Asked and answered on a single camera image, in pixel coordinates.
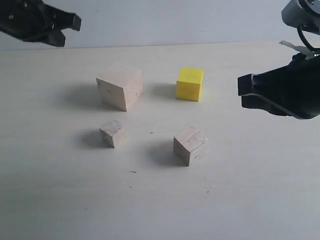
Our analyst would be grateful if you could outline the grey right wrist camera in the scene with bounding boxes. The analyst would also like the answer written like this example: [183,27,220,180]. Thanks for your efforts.
[281,0,320,35]

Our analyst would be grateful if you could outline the small wooden cube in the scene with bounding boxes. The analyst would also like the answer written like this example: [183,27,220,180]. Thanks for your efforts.
[99,119,127,148]

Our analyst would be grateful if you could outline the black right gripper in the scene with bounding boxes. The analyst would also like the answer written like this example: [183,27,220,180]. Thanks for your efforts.
[237,53,320,119]

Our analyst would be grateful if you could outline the large wooden cube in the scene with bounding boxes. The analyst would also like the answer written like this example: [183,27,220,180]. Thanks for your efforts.
[96,62,143,112]

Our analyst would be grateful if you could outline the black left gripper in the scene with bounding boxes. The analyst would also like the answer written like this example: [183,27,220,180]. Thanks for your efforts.
[0,0,82,47]

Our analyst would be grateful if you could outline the yellow cube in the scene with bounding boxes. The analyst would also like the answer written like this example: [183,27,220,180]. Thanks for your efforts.
[175,67,204,102]

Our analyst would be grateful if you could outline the medium wooden cube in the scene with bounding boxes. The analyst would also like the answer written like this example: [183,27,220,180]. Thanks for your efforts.
[173,126,208,167]

